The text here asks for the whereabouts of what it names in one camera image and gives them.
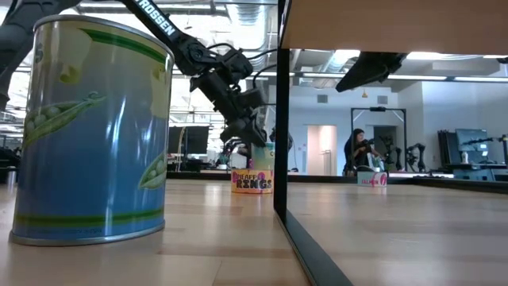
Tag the short salmon tin can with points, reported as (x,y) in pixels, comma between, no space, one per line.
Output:
(371,179)

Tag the black background robot arm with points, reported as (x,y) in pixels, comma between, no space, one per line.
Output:
(416,157)
(393,157)

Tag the black computer monitor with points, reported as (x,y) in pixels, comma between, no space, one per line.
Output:
(176,140)
(197,140)

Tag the wooden shelf with black frame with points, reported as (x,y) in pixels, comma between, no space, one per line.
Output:
(397,24)

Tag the dark desk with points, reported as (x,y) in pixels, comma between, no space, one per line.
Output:
(476,168)

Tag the ceiling light strip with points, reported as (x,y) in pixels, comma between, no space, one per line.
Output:
(416,78)
(480,79)
(424,55)

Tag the desk monitor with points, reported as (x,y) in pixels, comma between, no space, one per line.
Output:
(472,139)

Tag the silver ventilation duct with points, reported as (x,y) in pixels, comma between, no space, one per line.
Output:
(254,12)

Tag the short pineapple rings tin can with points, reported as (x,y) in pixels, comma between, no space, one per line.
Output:
(252,182)

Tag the black upright panel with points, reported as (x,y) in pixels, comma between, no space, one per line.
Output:
(446,145)

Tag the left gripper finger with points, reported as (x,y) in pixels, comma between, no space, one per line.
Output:
(258,136)
(238,131)

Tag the person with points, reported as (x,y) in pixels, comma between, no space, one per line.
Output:
(359,153)

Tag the blue peas tin can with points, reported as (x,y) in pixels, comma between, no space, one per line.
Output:
(91,151)

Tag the black background station frame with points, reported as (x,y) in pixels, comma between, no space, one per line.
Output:
(379,109)

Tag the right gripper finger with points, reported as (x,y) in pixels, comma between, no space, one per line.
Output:
(367,69)

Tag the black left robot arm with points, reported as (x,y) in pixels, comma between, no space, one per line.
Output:
(158,24)

